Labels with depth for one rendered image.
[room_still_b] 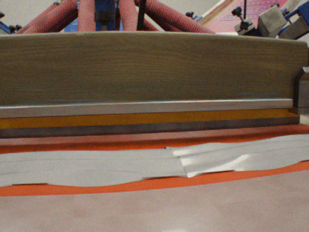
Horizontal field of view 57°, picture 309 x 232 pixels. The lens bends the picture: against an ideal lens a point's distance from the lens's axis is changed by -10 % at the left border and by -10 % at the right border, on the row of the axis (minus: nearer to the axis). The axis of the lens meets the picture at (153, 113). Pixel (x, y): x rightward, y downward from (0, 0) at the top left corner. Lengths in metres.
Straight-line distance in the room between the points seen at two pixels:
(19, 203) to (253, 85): 0.25
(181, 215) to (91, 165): 0.09
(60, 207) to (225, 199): 0.09
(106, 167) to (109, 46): 0.12
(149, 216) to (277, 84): 0.23
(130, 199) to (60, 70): 0.15
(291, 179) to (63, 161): 0.16
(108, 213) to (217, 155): 0.11
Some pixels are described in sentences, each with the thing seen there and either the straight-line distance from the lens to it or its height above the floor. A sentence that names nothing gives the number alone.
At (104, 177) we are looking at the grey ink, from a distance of 0.21.
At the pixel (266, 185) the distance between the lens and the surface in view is 0.21.
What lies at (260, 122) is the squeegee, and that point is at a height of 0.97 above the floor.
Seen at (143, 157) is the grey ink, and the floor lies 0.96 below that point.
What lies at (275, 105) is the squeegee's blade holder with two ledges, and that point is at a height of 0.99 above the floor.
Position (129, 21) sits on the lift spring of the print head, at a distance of 0.85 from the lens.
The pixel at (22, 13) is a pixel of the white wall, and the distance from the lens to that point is 4.57.
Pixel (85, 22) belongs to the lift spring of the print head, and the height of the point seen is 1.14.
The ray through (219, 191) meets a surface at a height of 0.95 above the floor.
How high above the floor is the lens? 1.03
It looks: 10 degrees down
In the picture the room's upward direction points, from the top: straight up
